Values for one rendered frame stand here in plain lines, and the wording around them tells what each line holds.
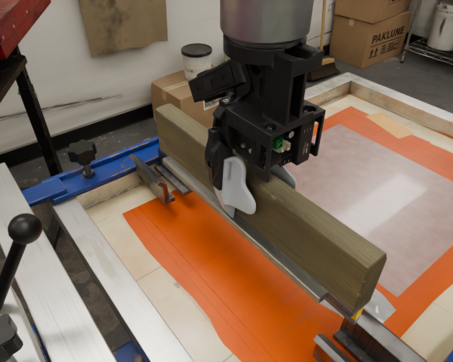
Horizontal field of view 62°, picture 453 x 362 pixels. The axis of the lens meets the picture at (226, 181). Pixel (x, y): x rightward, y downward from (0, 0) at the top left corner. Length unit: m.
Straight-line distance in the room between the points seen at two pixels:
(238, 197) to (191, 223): 0.23
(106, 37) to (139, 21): 0.22
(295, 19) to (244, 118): 0.09
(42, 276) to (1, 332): 0.15
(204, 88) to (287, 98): 0.12
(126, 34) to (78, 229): 2.02
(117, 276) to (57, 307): 0.10
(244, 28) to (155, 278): 0.37
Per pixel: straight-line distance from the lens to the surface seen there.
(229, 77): 0.37
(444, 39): 3.98
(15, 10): 1.32
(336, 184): 0.73
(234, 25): 0.32
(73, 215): 0.63
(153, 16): 2.61
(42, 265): 0.51
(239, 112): 0.35
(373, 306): 0.56
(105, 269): 0.54
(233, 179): 0.40
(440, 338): 0.57
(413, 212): 0.71
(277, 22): 0.31
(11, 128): 2.55
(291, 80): 0.31
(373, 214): 0.68
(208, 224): 0.62
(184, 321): 0.52
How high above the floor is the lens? 1.40
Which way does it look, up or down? 39 degrees down
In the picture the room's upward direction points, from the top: straight up
